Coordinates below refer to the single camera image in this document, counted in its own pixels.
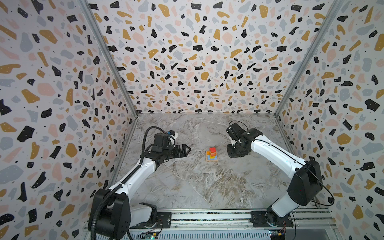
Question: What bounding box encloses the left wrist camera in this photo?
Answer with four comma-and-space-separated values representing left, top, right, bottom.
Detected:
168, 130, 178, 139

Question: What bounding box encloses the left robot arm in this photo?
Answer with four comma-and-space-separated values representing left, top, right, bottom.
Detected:
88, 131, 191, 240

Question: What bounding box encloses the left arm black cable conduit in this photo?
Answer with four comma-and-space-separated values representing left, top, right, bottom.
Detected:
89, 125, 167, 240

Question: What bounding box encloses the electronics board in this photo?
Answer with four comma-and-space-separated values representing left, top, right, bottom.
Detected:
138, 232, 159, 240
269, 230, 286, 240

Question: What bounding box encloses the left corner aluminium profile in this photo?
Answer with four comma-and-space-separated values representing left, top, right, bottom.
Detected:
78, 0, 138, 119

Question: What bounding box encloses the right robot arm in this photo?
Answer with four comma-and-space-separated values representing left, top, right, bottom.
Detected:
226, 121, 324, 227

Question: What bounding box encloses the right corner aluminium profile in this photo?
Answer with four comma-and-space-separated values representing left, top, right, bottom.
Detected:
274, 0, 343, 119

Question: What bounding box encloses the left electronics board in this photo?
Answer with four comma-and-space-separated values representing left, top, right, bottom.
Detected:
138, 232, 159, 240

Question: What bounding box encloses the corner aluminium profile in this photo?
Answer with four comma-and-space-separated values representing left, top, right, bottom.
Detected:
78, 0, 138, 119
274, 0, 343, 119

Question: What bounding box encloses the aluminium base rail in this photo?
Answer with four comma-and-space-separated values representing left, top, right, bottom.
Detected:
123, 209, 342, 240

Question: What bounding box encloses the right electronics board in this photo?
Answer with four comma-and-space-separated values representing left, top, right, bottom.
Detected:
269, 230, 286, 240

